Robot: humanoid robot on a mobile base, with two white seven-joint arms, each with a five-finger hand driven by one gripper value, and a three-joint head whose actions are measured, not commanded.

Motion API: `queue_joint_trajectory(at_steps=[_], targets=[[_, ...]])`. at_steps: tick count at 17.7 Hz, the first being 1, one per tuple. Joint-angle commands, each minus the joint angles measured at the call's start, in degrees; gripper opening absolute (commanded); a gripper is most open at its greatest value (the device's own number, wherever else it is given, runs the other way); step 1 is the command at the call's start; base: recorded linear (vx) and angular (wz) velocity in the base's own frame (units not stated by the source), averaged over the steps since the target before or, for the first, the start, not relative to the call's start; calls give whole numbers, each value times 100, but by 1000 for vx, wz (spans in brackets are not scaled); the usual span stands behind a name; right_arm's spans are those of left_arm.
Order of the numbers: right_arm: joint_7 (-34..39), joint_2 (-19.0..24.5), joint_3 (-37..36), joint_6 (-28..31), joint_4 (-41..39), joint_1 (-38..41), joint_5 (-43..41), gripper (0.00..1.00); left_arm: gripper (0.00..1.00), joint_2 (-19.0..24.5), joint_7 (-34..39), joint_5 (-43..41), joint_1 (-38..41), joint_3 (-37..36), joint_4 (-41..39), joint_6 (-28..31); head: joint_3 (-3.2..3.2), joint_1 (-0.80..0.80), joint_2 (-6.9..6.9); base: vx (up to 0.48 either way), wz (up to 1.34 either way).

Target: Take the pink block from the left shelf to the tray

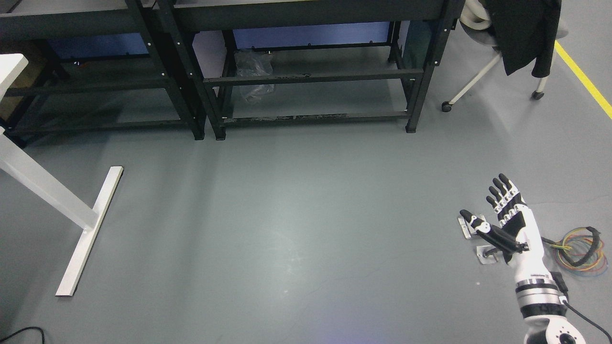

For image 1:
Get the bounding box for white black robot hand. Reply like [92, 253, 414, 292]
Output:
[459, 173, 551, 283]

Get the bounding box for robot arm white silver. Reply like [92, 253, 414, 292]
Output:
[514, 272, 586, 344]

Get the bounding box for black metal shelf right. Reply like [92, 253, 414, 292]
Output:
[155, 0, 465, 140]

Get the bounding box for black metal shelf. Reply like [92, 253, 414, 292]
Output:
[155, 0, 465, 140]
[1, 0, 206, 147]

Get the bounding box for black metal shelf left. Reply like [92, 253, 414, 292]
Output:
[1, 0, 206, 147]

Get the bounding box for office chair with jacket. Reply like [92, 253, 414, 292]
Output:
[441, 0, 568, 113]

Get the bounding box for clear plastic bag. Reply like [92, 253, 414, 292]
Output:
[234, 49, 275, 104]

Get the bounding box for white standing desk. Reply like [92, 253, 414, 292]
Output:
[0, 54, 124, 297]

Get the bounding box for metal floor bracket lower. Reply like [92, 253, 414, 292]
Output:
[476, 245, 499, 264]

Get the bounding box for metal floor bracket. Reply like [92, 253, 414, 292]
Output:
[476, 245, 499, 264]
[457, 214, 479, 240]

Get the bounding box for metal floor bracket upper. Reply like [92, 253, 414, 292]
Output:
[457, 214, 479, 240]

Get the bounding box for coiled coloured wires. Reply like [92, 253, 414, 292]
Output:
[550, 226, 608, 277]

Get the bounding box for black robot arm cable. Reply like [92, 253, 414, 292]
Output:
[564, 299, 612, 342]

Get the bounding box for black power cable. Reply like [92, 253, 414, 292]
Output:
[0, 327, 46, 344]

